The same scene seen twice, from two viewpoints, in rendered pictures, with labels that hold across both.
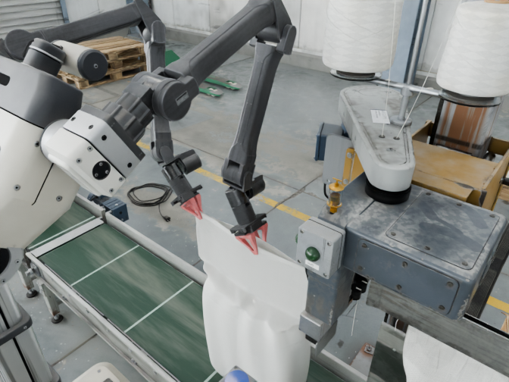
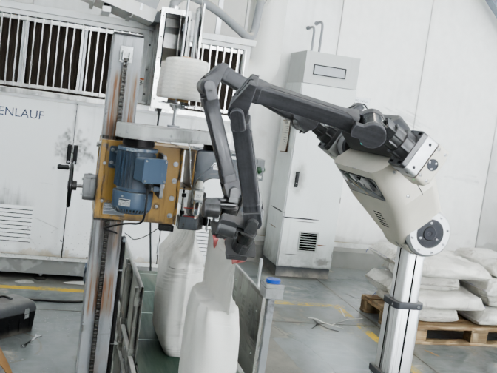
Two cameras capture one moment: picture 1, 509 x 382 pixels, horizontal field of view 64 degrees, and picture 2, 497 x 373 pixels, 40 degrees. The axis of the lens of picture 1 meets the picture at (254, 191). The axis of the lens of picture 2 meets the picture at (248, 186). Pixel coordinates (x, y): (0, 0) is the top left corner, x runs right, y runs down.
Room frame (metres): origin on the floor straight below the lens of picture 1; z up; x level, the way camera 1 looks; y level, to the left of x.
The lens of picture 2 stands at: (2.96, 1.53, 1.51)
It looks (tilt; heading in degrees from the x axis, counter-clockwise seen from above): 6 degrees down; 216
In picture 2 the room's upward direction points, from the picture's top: 8 degrees clockwise
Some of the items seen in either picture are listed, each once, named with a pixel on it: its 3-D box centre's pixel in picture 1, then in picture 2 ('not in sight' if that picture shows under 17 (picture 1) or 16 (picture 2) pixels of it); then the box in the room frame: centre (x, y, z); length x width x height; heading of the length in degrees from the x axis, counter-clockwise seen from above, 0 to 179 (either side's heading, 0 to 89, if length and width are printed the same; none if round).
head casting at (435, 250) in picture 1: (400, 261); (214, 178); (0.65, -0.30, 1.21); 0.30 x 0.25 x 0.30; 51
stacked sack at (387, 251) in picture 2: not in sight; (413, 253); (-2.39, -0.55, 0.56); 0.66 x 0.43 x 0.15; 138
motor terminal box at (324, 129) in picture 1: (329, 145); (150, 173); (1.13, -0.22, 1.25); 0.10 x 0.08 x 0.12; 166
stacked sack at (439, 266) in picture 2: not in sight; (441, 265); (-2.14, -0.22, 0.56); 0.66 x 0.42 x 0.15; 141
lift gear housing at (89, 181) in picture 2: not in sight; (88, 186); (1.09, -0.60, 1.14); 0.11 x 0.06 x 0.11; 51
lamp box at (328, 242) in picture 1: (320, 247); (256, 169); (0.61, -0.13, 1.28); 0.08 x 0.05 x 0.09; 51
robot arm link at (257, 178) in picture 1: (245, 180); (220, 201); (1.02, 0.03, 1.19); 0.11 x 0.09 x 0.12; 142
